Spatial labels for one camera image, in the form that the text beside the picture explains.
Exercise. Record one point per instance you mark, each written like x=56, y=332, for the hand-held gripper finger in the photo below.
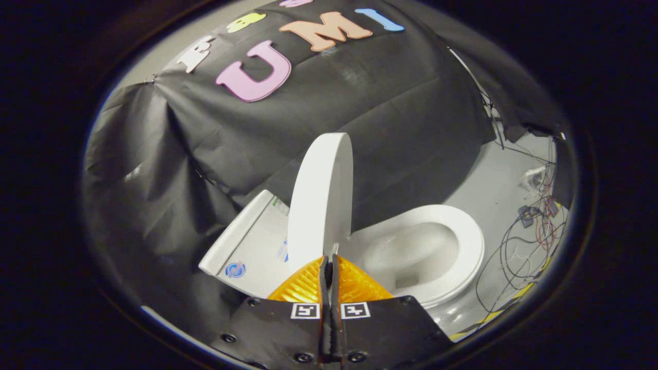
x=336, y=308
x=324, y=308

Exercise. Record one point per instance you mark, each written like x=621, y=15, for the white toilet lid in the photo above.
x=318, y=205

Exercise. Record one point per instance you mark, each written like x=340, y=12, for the yellow black floor tape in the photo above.
x=488, y=317

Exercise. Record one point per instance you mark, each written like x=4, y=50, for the black backdrop cloth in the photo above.
x=360, y=103

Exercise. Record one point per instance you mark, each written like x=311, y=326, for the dark power adapter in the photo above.
x=527, y=215

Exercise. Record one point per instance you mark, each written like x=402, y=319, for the black backdrop stand pole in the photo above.
x=491, y=110

